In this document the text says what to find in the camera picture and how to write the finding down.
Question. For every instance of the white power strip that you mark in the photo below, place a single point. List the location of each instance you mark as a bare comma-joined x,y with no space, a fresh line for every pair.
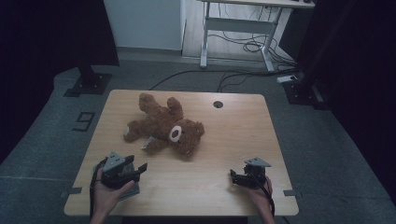
287,79

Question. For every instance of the black curtain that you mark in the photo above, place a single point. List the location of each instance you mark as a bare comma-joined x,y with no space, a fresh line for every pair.
46,46
358,62

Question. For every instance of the person's left hand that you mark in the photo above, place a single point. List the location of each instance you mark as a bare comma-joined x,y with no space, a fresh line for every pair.
106,199

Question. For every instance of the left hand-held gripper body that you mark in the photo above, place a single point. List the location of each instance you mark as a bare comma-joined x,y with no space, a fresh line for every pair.
113,174

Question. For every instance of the person's right hand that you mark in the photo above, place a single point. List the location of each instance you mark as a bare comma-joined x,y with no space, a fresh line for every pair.
264,197

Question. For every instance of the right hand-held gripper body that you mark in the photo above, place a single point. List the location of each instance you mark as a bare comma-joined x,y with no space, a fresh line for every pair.
255,177

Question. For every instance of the grey tape piece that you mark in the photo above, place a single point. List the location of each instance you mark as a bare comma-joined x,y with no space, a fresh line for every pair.
73,190
290,193

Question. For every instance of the brown plush teddy bear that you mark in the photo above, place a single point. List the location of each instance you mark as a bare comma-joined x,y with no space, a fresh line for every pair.
162,124

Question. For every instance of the black stand base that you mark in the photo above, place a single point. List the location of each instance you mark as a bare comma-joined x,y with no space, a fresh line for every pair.
90,84
303,93

